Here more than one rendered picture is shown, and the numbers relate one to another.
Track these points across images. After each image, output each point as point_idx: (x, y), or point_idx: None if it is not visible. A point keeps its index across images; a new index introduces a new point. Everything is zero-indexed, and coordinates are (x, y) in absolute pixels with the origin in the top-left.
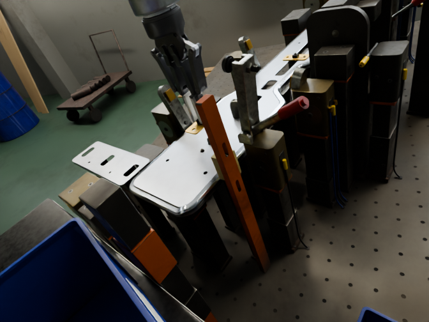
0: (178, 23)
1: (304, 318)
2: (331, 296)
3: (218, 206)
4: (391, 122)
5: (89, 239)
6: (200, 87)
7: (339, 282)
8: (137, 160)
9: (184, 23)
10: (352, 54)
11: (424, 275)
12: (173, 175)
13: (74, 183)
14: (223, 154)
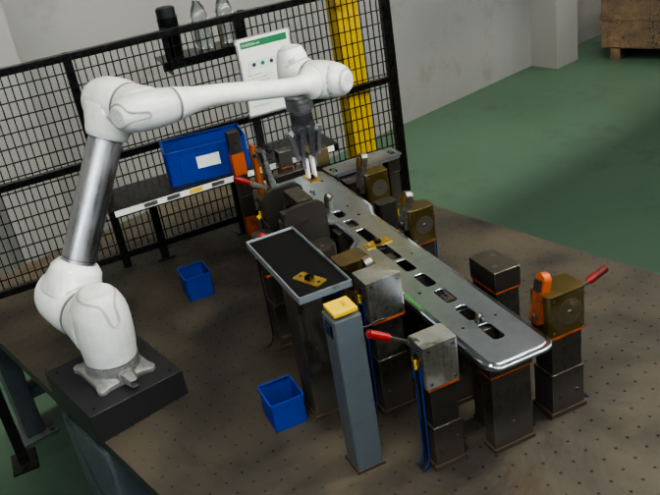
0: (291, 120)
1: (238, 278)
2: (237, 289)
3: None
4: (266, 288)
5: None
6: (294, 154)
7: (240, 294)
8: (341, 171)
9: (294, 123)
10: None
11: (210, 319)
12: (302, 183)
13: (322, 144)
14: (254, 173)
